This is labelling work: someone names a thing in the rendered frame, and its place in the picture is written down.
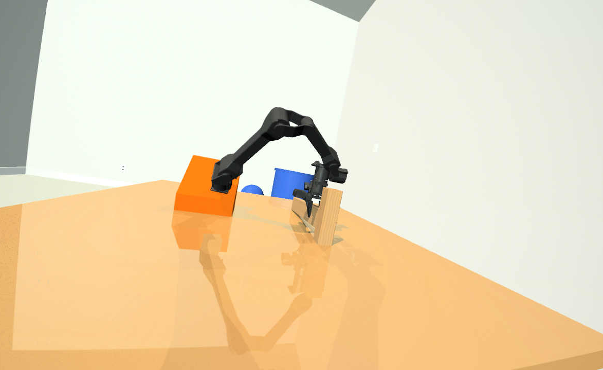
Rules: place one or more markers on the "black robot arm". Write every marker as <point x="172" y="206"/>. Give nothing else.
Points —
<point x="275" y="126"/>

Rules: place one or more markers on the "wooden post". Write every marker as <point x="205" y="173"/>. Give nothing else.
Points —
<point x="327" y="216"/>

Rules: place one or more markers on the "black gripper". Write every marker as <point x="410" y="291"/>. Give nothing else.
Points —
<point x="316" y="189"/>

